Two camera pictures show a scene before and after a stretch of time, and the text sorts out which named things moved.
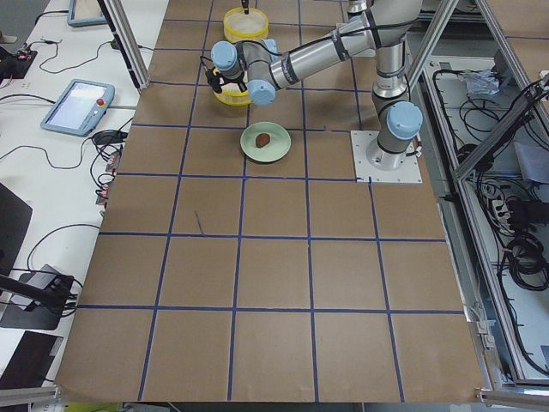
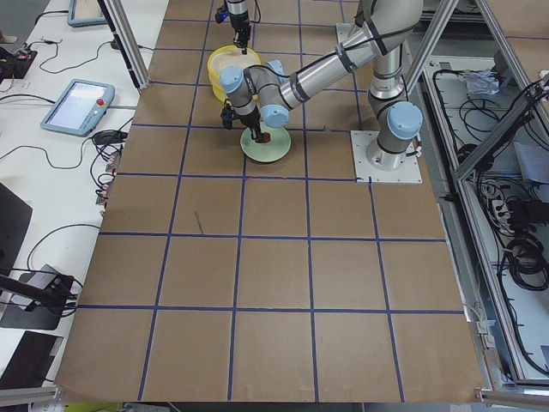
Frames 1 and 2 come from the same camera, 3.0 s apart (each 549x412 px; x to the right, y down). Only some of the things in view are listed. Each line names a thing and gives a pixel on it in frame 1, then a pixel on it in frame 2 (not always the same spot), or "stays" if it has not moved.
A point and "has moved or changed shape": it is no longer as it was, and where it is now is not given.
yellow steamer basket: x=238 y=26 has moved or changed shape
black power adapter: x=109 y=137 stays
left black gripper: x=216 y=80 to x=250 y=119
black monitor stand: x=34 y=299 stays
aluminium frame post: x=126 y=33 stays
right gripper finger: x=245 y=6 to x=241 y=39
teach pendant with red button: x=79 y=108 stays
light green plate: x=265 y=142 stays
